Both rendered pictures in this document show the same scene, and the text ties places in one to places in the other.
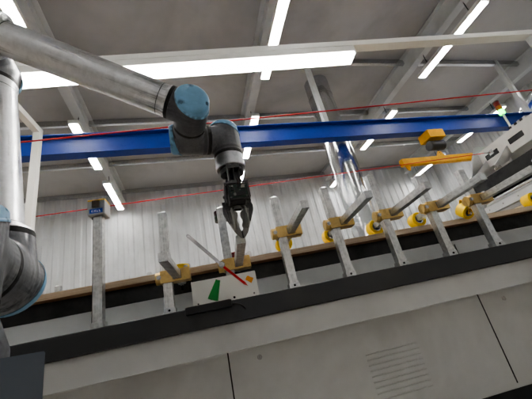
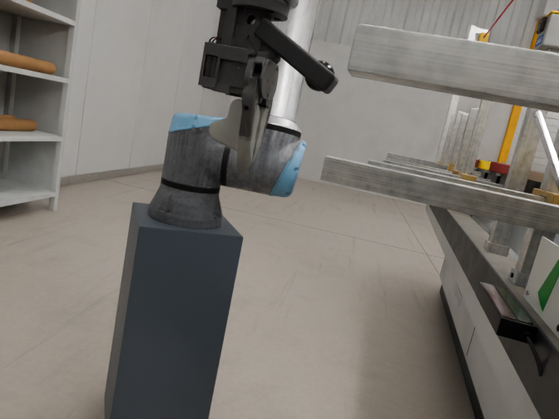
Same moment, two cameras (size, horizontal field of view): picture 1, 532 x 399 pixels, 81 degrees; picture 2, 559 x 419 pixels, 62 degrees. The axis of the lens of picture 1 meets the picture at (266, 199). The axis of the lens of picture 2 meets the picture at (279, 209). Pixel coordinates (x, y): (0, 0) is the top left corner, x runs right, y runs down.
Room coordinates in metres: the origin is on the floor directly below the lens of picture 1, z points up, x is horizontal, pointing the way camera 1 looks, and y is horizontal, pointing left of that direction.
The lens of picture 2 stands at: (1.15, -0.45, 0.89)
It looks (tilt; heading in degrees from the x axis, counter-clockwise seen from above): 10 degrees down; 114
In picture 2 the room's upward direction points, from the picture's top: 12 degrees clockwise
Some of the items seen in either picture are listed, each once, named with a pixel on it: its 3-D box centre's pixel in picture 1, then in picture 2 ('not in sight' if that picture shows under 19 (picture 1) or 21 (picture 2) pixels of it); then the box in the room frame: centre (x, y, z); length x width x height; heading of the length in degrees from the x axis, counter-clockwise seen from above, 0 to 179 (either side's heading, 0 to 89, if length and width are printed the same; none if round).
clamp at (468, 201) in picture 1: (476, 199); not in sight; (1.54, -1.04, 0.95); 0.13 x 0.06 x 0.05; 101
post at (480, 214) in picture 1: (479, 212); not in sight; (1.53, -1.01, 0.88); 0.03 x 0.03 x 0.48; 11
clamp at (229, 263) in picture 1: (234, 264); not in sight; (1.30, 0.19, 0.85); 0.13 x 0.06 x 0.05; 101
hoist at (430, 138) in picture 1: (435, 144); not in sight; (4.98, -3.14, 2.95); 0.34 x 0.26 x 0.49; 106
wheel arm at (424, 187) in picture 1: (396, 209); not in sight; (1.39, -0.57, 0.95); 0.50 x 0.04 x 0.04; 11
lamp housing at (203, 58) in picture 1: (193, 66); not in sight; (1.62, 0.29, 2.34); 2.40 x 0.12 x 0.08; 101
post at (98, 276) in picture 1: (98, 269); (523, 155); (1.20, 0.72, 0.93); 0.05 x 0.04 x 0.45; 101
